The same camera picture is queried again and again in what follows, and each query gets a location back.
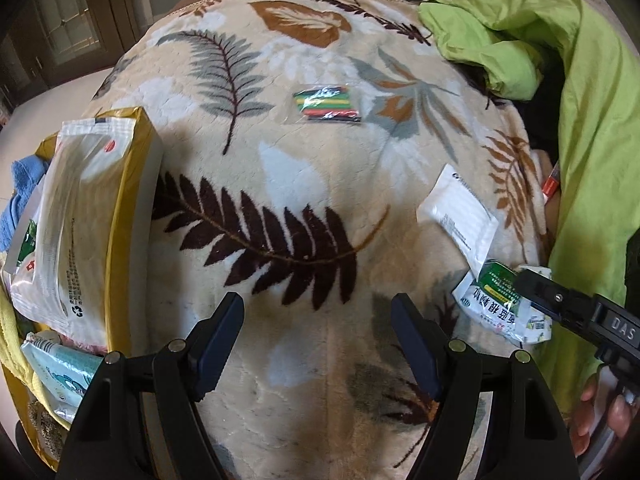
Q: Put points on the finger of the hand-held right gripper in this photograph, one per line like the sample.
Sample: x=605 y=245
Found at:
x=555 y=297

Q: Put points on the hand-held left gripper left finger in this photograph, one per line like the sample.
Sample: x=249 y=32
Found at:
x=220 y=350

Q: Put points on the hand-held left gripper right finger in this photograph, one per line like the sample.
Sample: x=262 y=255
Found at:
x=415 y=345

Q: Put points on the green white sachet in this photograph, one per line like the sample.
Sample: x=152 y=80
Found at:
x=492 y=305

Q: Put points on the yellow storage box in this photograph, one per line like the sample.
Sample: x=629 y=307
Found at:
x=125 y=200

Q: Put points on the large white packet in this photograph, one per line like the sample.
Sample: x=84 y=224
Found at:
x=65 y=225

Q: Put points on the person's right hand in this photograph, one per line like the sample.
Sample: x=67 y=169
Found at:
x=582 y=420

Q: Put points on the red white pen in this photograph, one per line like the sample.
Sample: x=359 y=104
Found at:
x=550 y=187

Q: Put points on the small white sachet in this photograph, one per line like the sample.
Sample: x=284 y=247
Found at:
x=460 y=210

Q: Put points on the light blue wipes packet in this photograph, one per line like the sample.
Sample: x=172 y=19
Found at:
x=60 y=375

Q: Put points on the green jacket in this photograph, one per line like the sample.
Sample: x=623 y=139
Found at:
x=590 y=135

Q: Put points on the leaf print blanket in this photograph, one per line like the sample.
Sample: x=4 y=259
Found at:
x=310 y=170

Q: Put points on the yellow cloth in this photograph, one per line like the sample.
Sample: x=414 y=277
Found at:
x=12 y=340

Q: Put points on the striped colourful packet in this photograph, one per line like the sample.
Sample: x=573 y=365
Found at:
x=325 y=102

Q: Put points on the blue knitted cloth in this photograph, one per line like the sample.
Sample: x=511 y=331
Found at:
x=20 y=185

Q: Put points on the wooden glass door cabinet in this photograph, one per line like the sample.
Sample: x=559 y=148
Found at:
x=75 y=15

